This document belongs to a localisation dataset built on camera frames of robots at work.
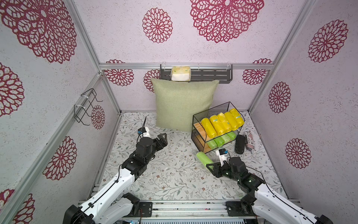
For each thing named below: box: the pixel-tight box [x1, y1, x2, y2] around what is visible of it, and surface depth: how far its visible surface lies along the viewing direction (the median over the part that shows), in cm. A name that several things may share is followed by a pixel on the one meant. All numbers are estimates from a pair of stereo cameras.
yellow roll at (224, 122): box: [217, 112, 233, 133], surface depth 88 cm
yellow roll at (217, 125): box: [209, 114, 226, 136], surface depth 87 cm
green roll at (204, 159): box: [196, 151, 215, 170], surface depth 83 cm
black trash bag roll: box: [234, 134, 246, 155], surface depth 99 cm
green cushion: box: [151, 78, 220, 133], surface depth 89 cm
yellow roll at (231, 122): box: [224, 111, 239, 131], surface depth 89 cm
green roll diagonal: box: [213, 136, 226, 147], surface depth 97 cm
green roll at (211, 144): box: [206, 139, 218, 150], surface depth 96 cm
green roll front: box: [220, 133, 231, 144], surface depth 99 cm
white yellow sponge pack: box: [170, 65, 192, 82], surface depth 92 cm
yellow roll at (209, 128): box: [200, 117, 217, 139], surface depth 87 cm
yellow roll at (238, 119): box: [229, 108, 245, 127], surface depth 90 cm
